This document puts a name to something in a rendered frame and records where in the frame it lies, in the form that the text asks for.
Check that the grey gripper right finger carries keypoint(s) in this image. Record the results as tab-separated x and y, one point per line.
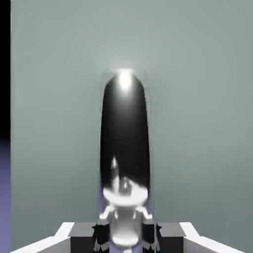
170	235

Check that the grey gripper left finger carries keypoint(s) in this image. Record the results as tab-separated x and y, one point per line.
83	235

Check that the grey-green painted cabinet door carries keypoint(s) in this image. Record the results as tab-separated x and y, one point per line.
187	98

